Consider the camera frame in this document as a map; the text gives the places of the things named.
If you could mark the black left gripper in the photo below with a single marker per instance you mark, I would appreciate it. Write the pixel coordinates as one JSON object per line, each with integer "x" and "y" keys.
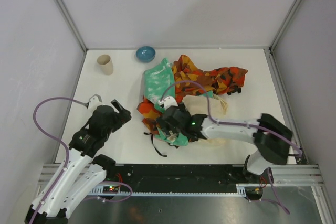
{"x": 122, "y": 114}

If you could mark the beige paper cup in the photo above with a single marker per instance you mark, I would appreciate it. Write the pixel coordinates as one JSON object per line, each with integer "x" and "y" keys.
{"x": 105, "y": 64}

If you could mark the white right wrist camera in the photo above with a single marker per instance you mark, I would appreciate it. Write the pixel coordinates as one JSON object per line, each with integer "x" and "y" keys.
{"x": 167, "y": 102}

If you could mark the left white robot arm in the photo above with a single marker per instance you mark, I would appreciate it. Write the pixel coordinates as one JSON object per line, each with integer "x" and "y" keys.
{"x": 82, "y": 169}

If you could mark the blue ceramic bowl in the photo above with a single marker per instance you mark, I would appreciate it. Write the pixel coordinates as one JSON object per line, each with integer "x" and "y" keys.
{"x": 145, "y": 54}

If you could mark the green patterned cloth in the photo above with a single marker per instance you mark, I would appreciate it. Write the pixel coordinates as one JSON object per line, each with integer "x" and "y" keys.
{"x": 156, "y": 81}

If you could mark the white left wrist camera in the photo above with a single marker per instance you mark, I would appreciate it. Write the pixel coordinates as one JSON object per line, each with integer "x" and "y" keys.
{"x": 94, "y": 102}

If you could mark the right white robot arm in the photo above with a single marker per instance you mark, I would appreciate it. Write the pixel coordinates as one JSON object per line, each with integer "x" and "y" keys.
{"x": 271, "y": 138}

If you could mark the orange camouflage cloth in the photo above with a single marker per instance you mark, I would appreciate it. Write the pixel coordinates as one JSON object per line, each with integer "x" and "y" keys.
{"x": 218, "y": 81}

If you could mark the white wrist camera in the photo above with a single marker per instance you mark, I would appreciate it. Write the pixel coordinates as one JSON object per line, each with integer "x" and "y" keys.
{"x": 167, "y": 102}
{"x": 94, "y": 102}

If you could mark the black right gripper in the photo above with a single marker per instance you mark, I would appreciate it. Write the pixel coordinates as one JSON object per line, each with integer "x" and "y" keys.
{"x": 166, "y": 126}

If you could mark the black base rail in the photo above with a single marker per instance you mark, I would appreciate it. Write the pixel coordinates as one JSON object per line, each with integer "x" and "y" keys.
{"x": 169, "y": 179}

